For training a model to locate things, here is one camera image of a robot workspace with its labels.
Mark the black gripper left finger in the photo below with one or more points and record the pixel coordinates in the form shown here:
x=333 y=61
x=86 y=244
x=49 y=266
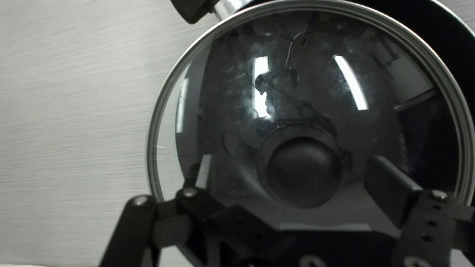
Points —
x=210 y=233

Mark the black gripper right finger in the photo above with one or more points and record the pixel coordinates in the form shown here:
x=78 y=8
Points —
x=432 y=223

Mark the glass pot lid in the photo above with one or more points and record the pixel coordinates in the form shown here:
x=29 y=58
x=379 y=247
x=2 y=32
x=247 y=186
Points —
x=227 y=109

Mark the black cooking pot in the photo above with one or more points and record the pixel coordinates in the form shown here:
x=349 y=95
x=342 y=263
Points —
x=450 y=39

